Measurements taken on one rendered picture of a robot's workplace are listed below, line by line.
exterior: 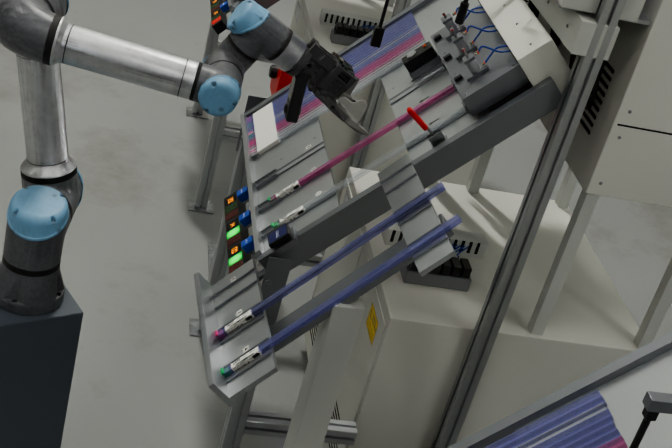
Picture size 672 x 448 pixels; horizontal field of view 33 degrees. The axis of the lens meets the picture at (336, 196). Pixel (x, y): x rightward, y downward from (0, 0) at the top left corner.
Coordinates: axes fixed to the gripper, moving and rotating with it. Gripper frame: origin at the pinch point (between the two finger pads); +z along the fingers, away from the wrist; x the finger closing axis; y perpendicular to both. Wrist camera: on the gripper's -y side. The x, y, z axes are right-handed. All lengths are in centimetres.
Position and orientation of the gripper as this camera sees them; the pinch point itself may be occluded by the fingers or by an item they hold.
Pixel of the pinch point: (361, 121)
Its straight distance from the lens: 236.8
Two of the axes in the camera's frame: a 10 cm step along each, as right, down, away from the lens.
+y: 6.7, -6.8, -3.0
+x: -1.2, -5.0, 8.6
